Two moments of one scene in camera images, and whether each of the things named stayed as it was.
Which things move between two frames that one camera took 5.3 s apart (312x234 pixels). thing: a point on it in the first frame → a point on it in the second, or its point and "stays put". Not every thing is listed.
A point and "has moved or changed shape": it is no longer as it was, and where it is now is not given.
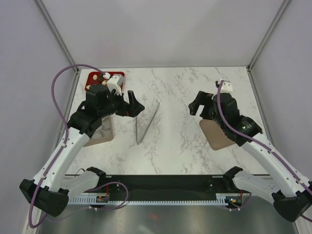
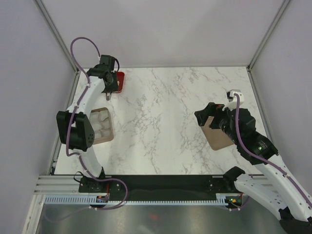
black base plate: (162, 184) stays put
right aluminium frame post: (282, 10) stays put
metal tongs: (138, 143) has moved or changed shape
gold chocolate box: (103, 133) stays put
